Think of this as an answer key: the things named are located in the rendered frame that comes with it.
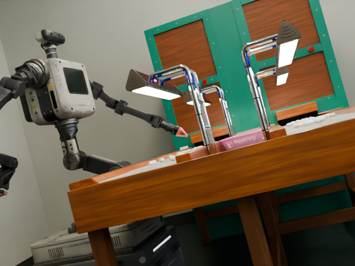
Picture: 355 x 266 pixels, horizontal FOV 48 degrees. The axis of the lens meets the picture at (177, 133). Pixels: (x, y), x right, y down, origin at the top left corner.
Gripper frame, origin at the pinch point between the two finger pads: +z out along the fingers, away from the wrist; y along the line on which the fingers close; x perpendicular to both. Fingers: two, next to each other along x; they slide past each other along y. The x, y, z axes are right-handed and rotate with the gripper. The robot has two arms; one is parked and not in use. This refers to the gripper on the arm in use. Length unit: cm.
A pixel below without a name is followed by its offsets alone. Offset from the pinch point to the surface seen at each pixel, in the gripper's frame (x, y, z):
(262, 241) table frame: 5, -134, 67
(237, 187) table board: -9, -139, 52
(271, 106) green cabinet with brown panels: -43, 45, 42
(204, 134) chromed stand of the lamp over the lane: -17, -110, 30
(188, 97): -25.5, -35.6, -0.9
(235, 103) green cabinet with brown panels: -35, 44, 16
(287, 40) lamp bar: -59, -132, 45
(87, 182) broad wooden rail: 15, -138, 3
